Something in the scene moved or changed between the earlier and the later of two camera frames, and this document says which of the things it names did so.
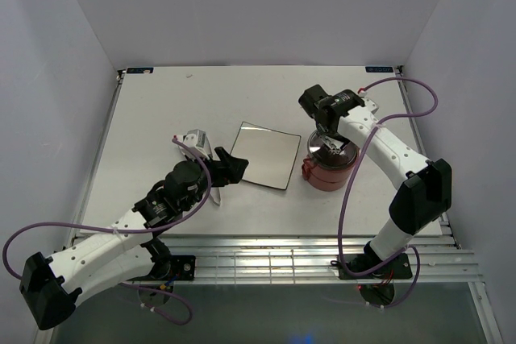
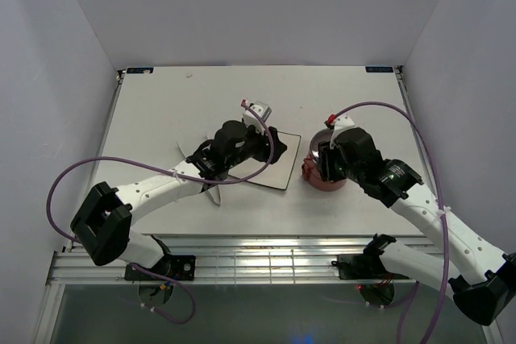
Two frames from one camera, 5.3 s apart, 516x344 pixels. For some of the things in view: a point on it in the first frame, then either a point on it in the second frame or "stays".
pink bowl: (327, 179) stays
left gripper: (229, 169) → (263, 140)
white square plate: (272, 155) stays
